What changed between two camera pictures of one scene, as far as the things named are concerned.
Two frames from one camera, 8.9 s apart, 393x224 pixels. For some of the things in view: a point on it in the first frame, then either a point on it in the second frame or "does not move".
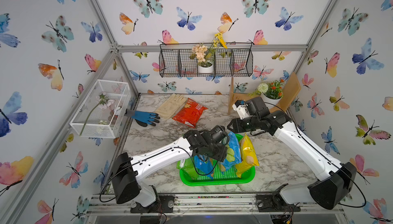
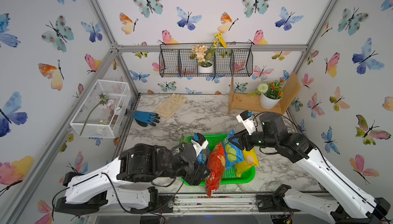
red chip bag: [190, 113] → [216, 162]
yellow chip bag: [248, 157] does not move
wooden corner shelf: [291, 87] does not move
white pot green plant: [271, 93] does not move
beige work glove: [167, 109] does not move
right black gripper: [237, 127] → [242, 141]
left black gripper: [220, 156] → [195, 176]
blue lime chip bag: [233, 153] does not move
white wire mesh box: [101, 113] does not move
